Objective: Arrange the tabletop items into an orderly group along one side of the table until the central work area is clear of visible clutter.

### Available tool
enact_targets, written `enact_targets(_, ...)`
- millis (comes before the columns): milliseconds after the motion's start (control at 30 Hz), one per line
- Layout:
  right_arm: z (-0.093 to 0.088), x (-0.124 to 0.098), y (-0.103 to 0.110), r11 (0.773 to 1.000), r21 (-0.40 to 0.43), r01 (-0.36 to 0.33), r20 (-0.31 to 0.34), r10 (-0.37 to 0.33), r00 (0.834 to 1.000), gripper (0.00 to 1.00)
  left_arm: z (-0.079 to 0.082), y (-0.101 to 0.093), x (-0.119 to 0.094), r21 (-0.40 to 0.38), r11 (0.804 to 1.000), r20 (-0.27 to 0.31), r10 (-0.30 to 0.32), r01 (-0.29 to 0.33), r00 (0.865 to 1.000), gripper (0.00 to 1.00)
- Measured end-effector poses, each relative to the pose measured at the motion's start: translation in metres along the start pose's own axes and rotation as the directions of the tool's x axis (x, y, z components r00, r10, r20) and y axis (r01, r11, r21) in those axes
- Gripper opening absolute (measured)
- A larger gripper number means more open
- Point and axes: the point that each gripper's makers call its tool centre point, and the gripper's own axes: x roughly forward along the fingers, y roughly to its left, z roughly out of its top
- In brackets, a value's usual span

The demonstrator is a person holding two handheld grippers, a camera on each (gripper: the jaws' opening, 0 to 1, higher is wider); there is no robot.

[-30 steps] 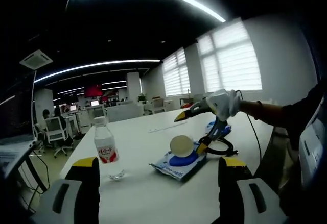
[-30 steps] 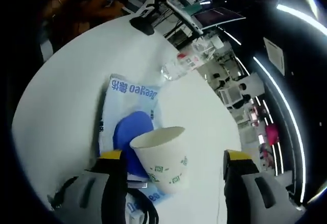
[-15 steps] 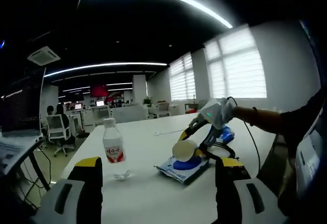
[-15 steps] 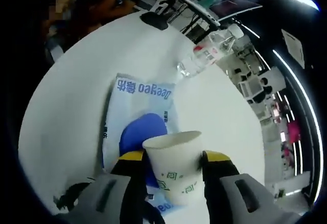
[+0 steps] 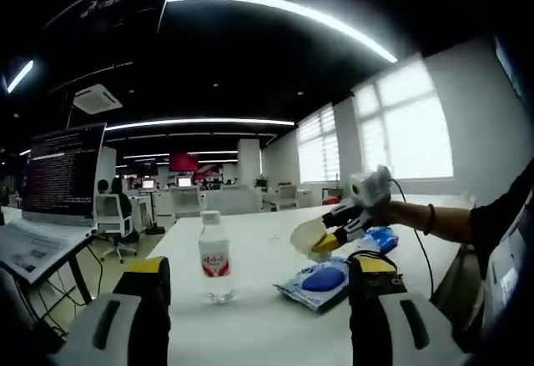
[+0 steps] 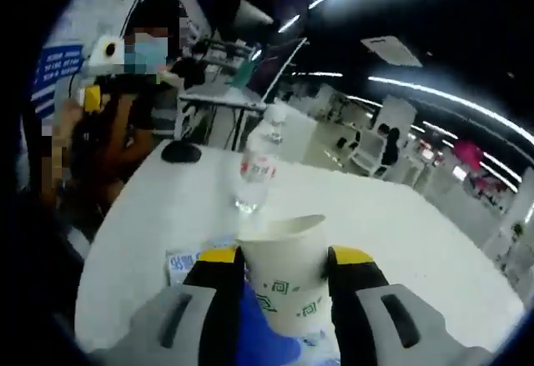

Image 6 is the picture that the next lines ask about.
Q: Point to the ceiling air conditioner unit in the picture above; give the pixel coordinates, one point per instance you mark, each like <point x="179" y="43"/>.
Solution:
<point x="390" y="51"/>

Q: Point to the white tabletop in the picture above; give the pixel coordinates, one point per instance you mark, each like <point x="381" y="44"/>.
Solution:
<point x="375" y="224"/>

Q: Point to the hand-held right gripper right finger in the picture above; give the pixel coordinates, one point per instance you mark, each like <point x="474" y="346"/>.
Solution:
<point x="354" y="295"/>

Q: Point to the blue wall poster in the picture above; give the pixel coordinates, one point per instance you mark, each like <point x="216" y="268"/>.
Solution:
<point x="58" y="74"/>

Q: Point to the dark computer monitor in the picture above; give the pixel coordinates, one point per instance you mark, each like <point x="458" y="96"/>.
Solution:
<point x="275" y="70"/>

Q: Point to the white office chair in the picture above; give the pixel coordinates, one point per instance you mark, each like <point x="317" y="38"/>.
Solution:
<point x="367" y="149"/>

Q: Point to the black round lamp base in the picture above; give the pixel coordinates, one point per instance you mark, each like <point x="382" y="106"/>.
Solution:
<point x="181" y="152"/>

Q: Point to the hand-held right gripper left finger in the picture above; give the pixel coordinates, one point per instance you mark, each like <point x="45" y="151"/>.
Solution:
<point x="217" y="299"/>

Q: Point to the white side desk black frame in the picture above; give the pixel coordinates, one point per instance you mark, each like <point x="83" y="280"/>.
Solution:
<point x="217" y="99"/>

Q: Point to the clear water bottle red label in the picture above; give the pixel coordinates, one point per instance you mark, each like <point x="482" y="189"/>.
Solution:
<point x="254" y="174"/>

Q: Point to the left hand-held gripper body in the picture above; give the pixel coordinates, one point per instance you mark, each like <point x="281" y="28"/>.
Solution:
<point x="102" y="55"/>

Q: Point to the wet wipes pack blue lid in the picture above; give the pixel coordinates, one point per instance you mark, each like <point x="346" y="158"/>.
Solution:
<point x="267" y="332"/>

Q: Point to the white paper cup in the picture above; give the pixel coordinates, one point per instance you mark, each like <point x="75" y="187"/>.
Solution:
<point x="283" y="266"/>

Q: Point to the red wall screen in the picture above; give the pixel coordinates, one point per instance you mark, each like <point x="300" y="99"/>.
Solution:
<point x="469" y="155"/>

